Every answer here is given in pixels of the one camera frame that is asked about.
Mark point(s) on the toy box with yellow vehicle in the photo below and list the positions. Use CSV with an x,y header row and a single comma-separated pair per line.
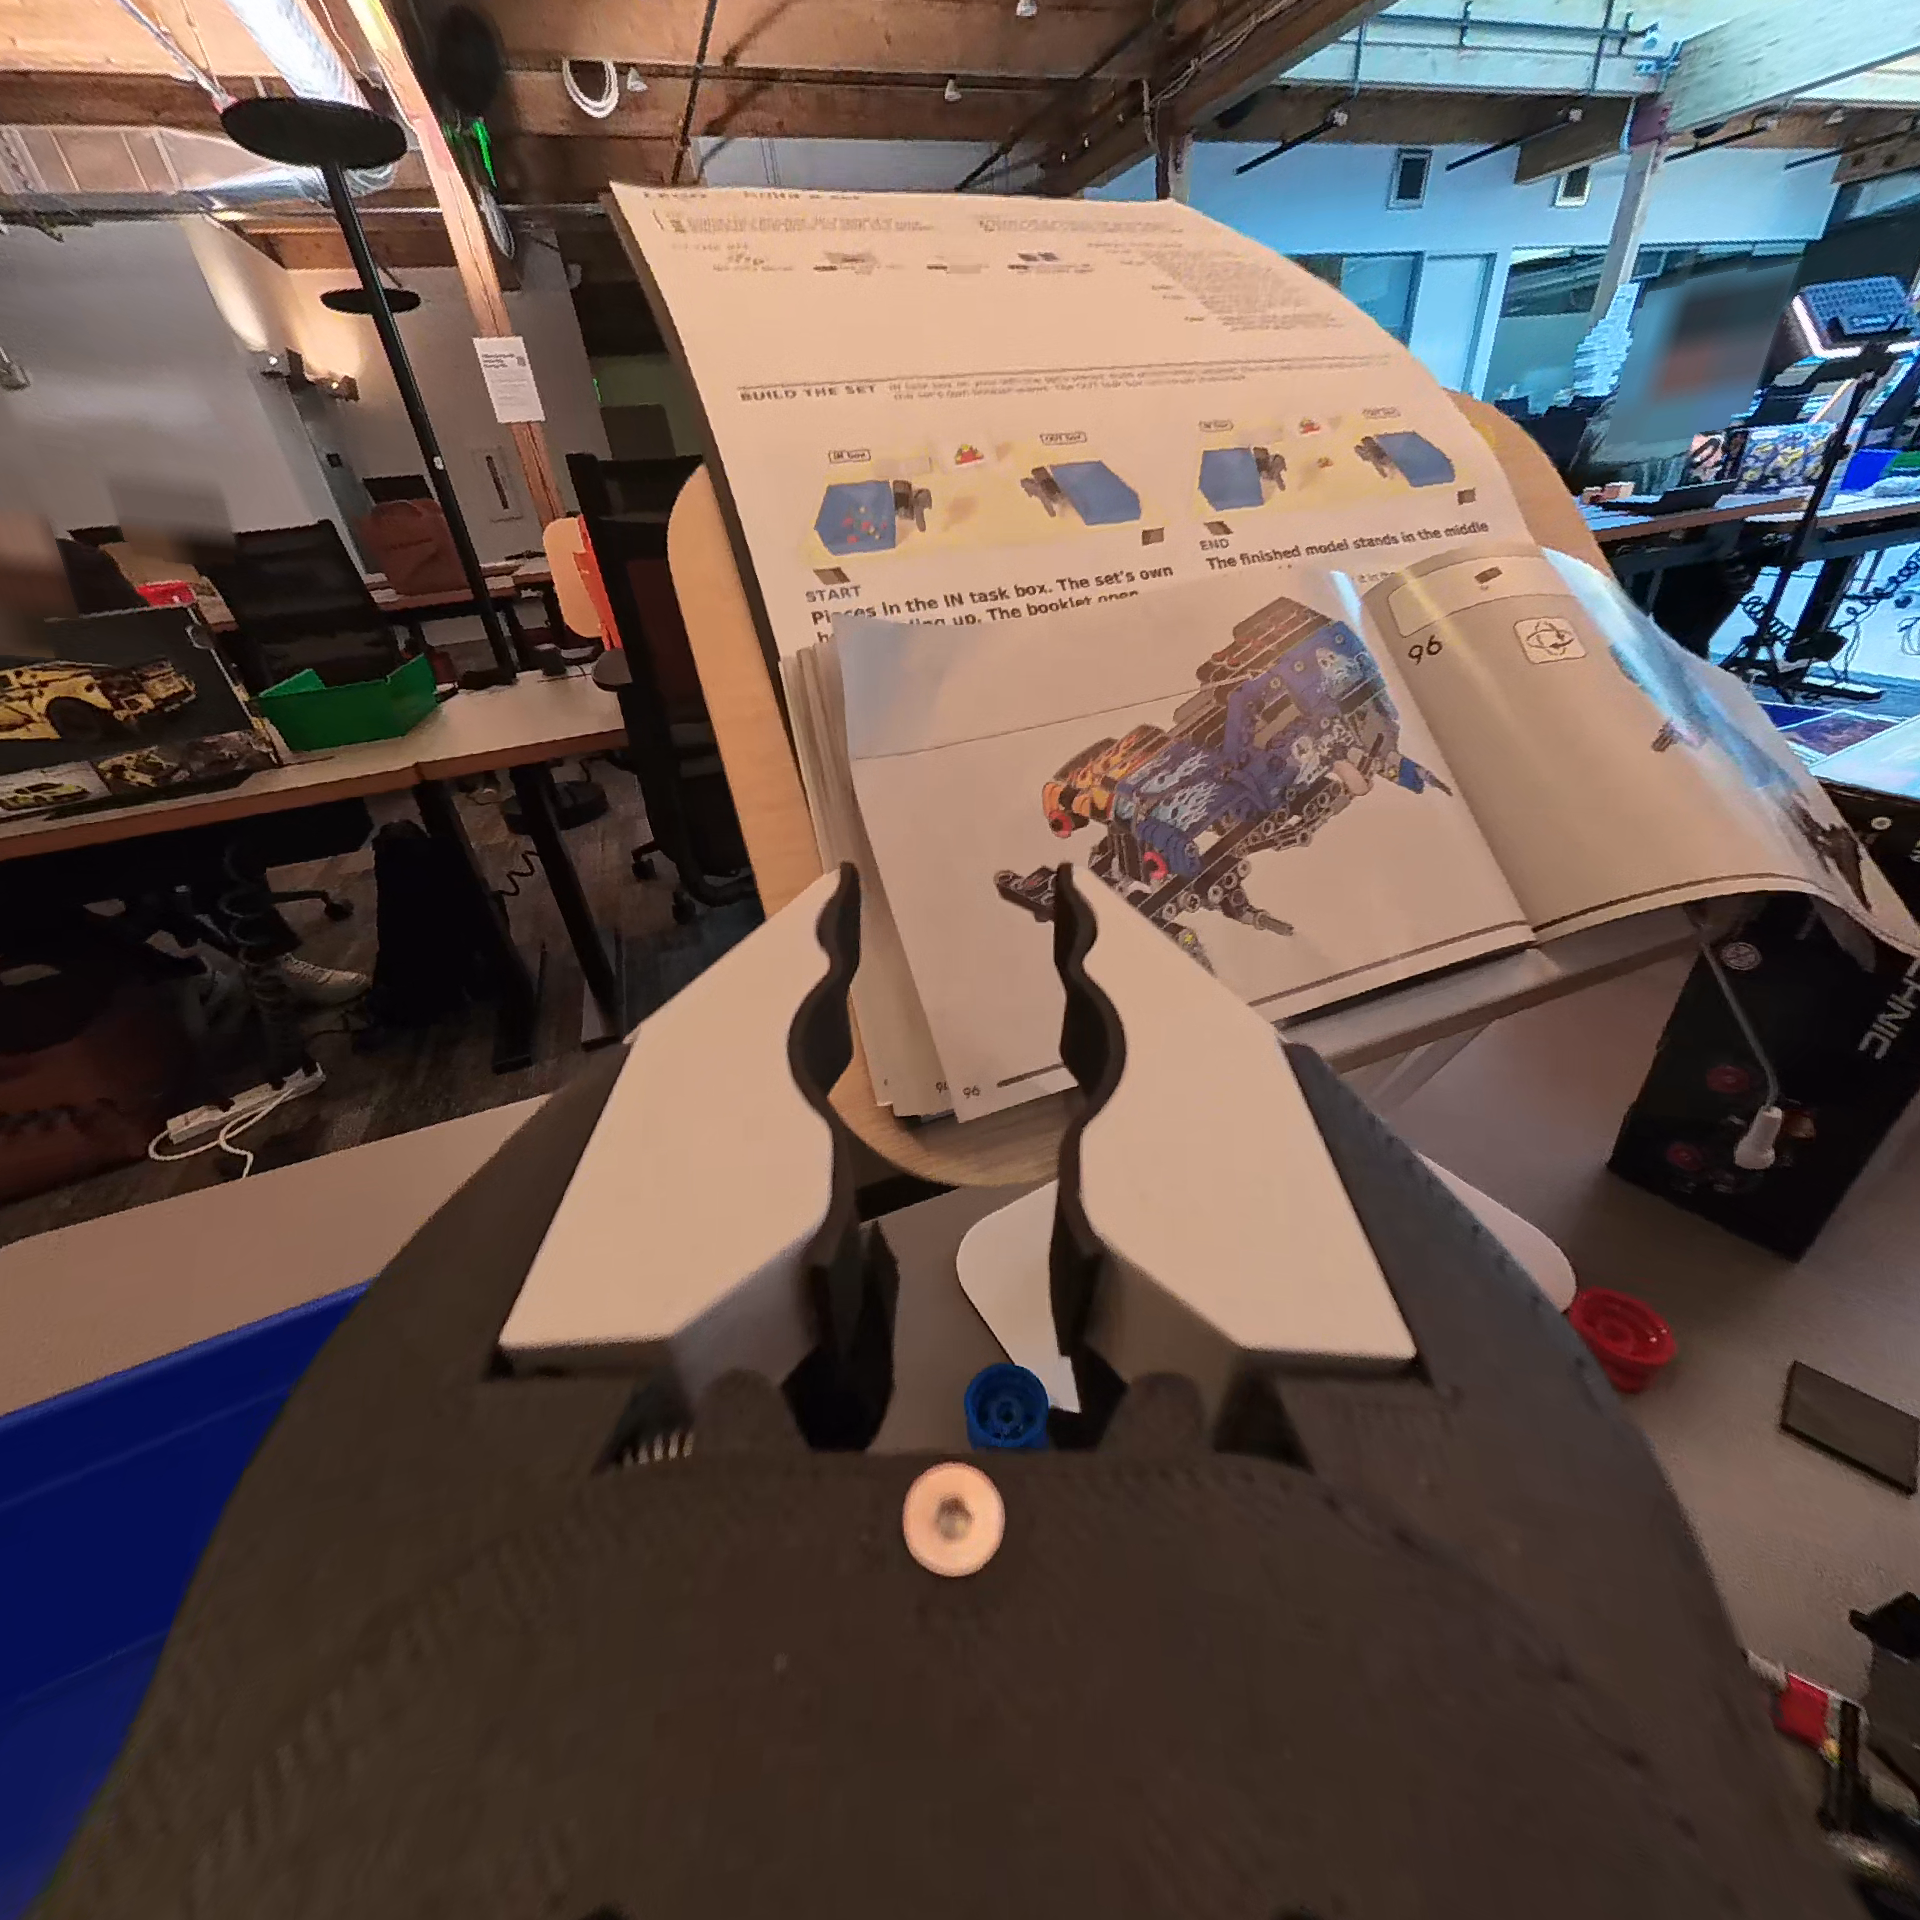
x,y
119,720

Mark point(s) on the white book stand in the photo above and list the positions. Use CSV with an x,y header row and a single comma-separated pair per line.
x,y
720,675

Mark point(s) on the black smooth square tile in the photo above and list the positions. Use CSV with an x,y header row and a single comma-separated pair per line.
x,y
1852,1425

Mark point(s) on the blue storage bin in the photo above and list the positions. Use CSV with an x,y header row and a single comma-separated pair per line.
x,y
105,1501

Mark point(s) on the instruction booklet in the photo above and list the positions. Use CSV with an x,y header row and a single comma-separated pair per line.
x,y
960,839

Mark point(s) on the black office chair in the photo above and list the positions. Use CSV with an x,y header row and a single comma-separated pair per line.
x,y
660,645

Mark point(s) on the red wheel rim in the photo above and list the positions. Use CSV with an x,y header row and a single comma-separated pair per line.
x,y
1620,1335

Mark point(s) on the dark toy set box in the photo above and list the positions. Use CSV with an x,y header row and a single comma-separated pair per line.
x,y
1695,1110

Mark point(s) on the neighbouring grey table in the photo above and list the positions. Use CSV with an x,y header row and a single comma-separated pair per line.
x,y
494,734

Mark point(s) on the large printed instruction sheet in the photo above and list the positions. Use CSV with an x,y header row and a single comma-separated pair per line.
x,y
1050,330

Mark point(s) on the blue wheel rim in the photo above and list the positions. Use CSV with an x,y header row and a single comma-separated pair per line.
x,y
1002,1410

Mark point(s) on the black pole with disc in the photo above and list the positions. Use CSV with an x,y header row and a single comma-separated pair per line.
x,y
404,421

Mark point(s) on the green storage bin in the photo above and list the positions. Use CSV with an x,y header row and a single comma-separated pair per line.
x,y
345,704

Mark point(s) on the grey desk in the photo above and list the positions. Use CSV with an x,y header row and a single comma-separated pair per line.
x,y
1724,1529

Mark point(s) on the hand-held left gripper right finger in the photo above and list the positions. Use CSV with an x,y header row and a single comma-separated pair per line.
x,y
1243,1200

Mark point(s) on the orange chair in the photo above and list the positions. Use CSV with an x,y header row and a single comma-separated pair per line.
x,y
578,578

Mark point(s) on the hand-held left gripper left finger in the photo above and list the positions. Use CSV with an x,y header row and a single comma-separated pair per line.
x,y
674,1200

